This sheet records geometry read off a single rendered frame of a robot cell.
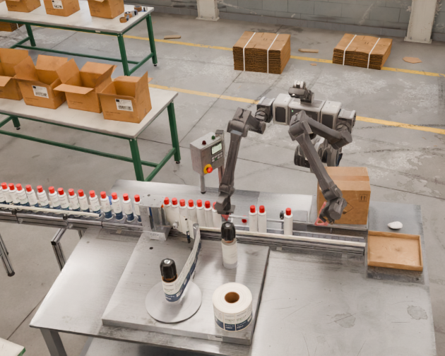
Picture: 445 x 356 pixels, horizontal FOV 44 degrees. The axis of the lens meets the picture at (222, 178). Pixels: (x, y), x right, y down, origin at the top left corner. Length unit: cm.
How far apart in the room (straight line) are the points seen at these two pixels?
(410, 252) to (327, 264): 50
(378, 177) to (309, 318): 259
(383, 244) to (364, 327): 64
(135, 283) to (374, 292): 132
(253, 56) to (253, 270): 437
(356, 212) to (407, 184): 192
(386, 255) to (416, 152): 253
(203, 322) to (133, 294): 45
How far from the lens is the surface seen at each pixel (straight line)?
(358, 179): 343
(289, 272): 321
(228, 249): 306
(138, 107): 472
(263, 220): 328
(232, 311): 278
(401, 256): 338
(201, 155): 309
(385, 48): 741
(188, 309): 298
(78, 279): 337
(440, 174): 552
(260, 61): 714
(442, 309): 430
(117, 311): 307
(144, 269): 324
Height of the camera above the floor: 317
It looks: 37 degrees down
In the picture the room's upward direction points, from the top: 4 degrees counter-clockwise
